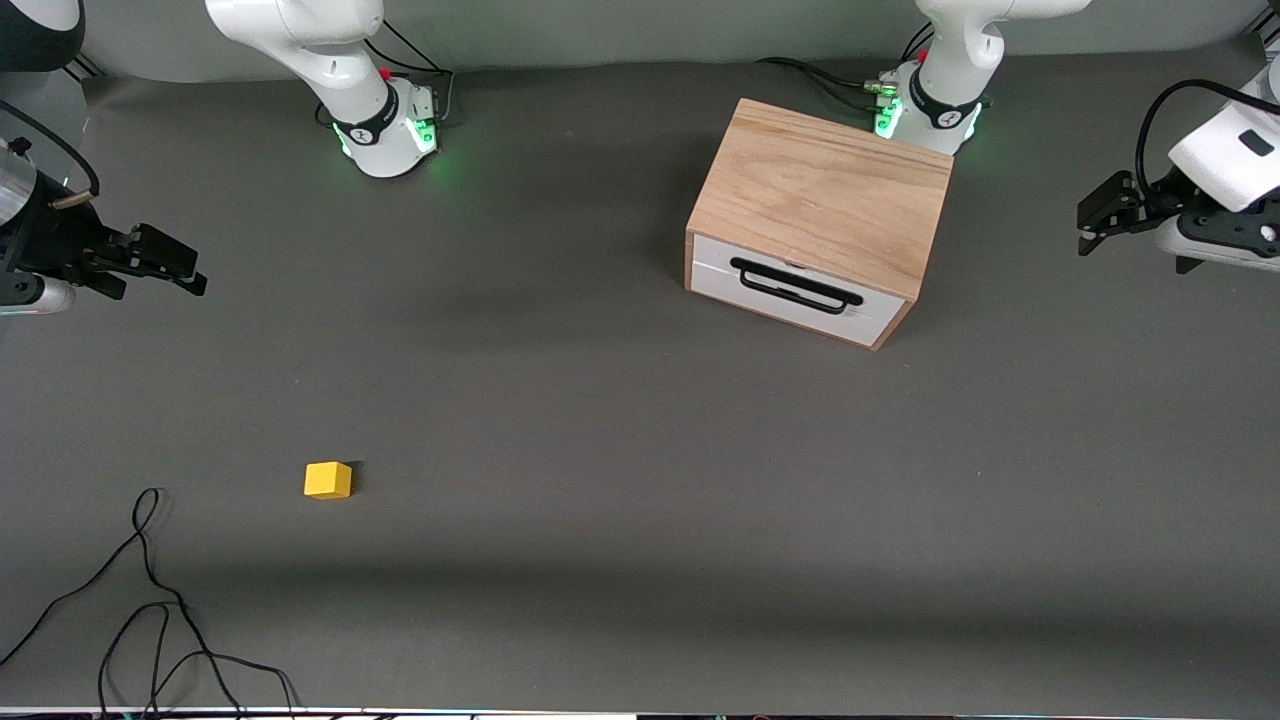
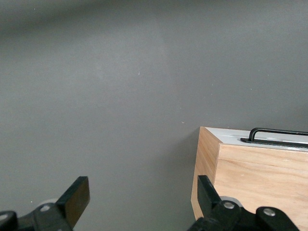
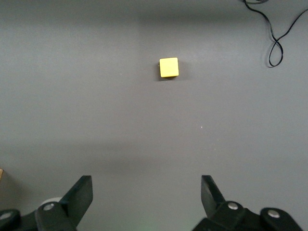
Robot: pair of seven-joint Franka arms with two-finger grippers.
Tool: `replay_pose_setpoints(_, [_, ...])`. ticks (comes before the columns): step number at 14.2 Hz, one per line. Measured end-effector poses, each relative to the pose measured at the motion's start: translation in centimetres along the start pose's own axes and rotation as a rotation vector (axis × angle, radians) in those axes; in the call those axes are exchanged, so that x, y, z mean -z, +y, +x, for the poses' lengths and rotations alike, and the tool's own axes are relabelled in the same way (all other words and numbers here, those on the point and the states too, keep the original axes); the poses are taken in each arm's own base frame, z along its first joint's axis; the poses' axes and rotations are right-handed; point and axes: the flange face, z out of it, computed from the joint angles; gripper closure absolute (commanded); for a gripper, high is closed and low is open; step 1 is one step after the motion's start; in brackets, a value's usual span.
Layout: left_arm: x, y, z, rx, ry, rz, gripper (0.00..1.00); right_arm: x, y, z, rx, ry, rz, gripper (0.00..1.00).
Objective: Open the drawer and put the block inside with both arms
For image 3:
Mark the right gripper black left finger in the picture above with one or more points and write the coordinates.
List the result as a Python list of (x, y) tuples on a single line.
[(79, 195)]

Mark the yellow cube block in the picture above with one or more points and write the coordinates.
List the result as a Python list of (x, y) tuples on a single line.
[(169, 67)]

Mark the wooden drawer cabinet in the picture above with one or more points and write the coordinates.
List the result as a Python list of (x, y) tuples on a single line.
[(1, 173)]

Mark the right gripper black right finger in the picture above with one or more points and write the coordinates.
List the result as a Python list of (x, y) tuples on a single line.
[(214, 199)]

